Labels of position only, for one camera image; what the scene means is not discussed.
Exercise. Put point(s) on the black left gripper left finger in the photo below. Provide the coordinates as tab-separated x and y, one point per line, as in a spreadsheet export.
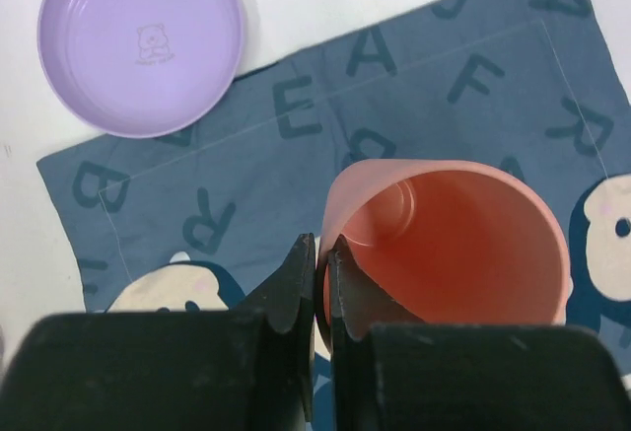
246	368

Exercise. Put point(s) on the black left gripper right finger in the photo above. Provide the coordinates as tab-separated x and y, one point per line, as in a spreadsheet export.
391	372

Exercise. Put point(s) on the blue cartoon placemat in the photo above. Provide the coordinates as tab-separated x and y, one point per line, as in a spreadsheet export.
526	86

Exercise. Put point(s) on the purple plastic plate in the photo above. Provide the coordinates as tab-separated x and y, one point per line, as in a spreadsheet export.
140	68

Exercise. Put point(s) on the salmon plastic cup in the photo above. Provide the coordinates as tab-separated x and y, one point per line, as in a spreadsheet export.
450	241

